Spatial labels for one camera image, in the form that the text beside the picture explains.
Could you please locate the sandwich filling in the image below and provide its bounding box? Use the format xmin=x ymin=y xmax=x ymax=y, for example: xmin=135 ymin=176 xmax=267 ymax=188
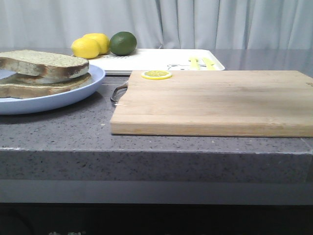
xmin=14 ymin=73 xmax=91 ymax=84

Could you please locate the grey curtain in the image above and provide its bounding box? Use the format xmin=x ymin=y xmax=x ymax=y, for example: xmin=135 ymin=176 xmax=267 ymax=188
xmin=0 ymin=0 xmax=313 ymax=49

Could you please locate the wooden cutting board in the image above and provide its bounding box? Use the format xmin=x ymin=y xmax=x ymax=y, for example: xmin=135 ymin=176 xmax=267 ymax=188
xmin=110 ymin=70 xmax=313 ymax=137

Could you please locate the bread slice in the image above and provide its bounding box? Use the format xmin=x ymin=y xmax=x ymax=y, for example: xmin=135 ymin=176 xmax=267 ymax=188
xmin=0 ymin=49 xmax=89 ymax=79
xmin=0 ymin=73 xmax=92 ymax=99

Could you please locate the yellow plastic knife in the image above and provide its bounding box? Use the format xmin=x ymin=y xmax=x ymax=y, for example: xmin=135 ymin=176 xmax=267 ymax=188
xmin=202 ymin=57 xmax=216 ymax=71

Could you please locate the light blue plate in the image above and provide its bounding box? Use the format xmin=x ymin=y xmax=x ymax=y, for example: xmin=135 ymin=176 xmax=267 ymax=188
xmin=0 ymin=65 xmax=106 ymax=115

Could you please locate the metal board handle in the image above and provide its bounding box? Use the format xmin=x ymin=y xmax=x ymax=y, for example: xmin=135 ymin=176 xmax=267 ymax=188
xmin=110 ymin=81 xmax=128 ymax=105

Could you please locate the white bear tray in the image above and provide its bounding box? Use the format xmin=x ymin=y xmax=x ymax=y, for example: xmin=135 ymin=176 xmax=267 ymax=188
xmin=89 ymin=48 xmax=225 ymax=75

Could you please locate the front yellow lemon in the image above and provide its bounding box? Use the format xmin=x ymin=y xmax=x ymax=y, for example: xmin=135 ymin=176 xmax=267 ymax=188
xmin=71 ymin=37 xmax=101 ymax=59

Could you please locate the yellow plastic fork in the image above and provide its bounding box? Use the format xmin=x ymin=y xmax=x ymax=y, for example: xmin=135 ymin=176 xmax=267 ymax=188
xmin=189 ymin=56 xmax=200 ymax=71

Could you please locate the yellow lemon slice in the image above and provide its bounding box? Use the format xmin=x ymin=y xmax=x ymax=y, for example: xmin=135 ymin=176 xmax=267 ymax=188
xmin=141 ymin=70 xmax=172 ymax=80

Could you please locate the green lime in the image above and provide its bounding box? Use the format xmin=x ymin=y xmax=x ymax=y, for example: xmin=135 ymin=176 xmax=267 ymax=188
xmin=109 ymin=31 xmax=137 ymax=56

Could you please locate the rear yellow lemon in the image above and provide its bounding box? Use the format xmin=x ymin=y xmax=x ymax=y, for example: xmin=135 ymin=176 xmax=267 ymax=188
xmin=83 ymin=33 xmax=110 ymax=55

